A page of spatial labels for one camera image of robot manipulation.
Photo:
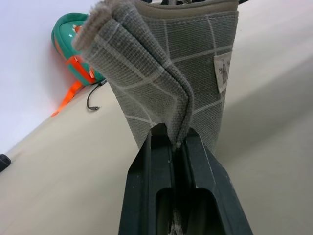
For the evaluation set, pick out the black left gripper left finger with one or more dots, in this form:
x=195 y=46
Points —
x=144 y=186

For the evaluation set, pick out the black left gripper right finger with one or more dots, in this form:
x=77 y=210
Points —
x=210 y=186

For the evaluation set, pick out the grey plaid fabric pouch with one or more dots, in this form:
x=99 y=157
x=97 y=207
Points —
x=156 y=63

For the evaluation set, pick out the black clamp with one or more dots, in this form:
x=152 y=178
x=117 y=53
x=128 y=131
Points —
x=4 y=162

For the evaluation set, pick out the green and orange bag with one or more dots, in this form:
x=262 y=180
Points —
x=73 y=58

